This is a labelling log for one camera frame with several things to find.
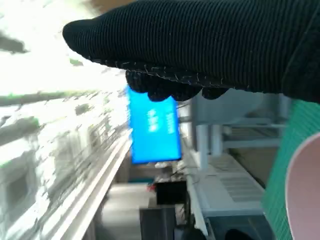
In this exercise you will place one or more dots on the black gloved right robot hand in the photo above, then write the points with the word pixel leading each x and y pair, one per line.
pixel 200 42

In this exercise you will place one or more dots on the pink bowl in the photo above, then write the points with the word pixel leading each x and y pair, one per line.
pixel 305 187

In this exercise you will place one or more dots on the grey metal cabinet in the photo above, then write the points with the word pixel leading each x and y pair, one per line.
pixel 225 135

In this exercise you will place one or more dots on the blue monitor screen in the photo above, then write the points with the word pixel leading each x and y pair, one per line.
pixel 155 135

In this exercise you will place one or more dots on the white perforated cabinet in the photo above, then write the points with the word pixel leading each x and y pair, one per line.
pixel 232 185

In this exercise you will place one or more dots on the black square box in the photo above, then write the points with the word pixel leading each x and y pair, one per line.
pixel 171 192

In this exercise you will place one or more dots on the green cutting mat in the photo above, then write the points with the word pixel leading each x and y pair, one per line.
pixel 282 175

